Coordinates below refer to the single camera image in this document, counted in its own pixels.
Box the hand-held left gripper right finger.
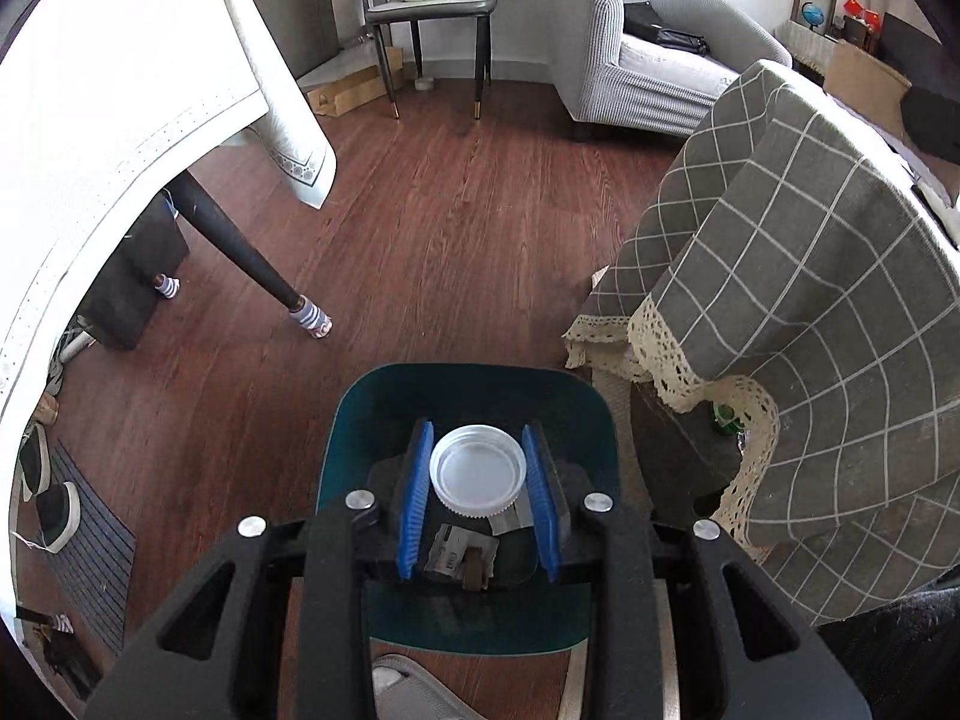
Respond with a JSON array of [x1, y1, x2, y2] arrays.
[[521, 422, 875, 720]]

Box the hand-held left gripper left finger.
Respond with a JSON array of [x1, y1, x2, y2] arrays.
[[84, 420, 436, 720]]

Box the printed paper scrap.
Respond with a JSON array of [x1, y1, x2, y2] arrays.
[[420, 521, 502, 590]]

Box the white plastic jar lid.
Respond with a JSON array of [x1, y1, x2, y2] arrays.
[[430, 424, 527, 517]]

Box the teal trash bin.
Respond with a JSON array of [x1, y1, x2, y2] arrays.
[[315, 362, 623, 657]]

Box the grey slipper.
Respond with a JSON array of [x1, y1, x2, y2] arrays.
[[371, 652, 481, 720]]

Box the green glass bottle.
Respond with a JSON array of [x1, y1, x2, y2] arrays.
[[711, 401, 747, 440]]

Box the dark striped doormat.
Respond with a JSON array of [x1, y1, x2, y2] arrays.
[[45, 442, 137, 653]]

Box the round table grey checked tablecloth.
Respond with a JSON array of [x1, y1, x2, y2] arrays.
[[562, 58, 960, 627]]

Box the dark storage box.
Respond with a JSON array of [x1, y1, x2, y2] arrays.
[[79, 195, 188, 352]]

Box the black white slipper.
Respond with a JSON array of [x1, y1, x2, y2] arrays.
[[34, 480, 82, 552], [16, 424, 52, 500]]

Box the person's left leg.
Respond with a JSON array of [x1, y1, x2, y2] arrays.
[[814, 577, 960, 720]]

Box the flat cardboard box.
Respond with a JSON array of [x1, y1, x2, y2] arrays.
[[307, 64, 406, 117]]

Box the grey armchair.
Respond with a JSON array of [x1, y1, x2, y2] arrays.
[[555, 0, 794, 142]]

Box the grey dining chair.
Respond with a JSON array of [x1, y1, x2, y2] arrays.
[[364, 0, 500, 121]]

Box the black handbag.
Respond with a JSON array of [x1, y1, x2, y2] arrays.
[[622, 0, 711, 57]]

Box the table with pale patterned tablecloth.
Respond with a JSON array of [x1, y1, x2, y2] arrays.
[[0, 0, 337, 466]]

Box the long desk beige cloth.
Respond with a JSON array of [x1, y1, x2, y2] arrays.
[[776, 19, 841, 76]]

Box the black monitor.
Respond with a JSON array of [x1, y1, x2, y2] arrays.
[[877, 11, 946, 80]]

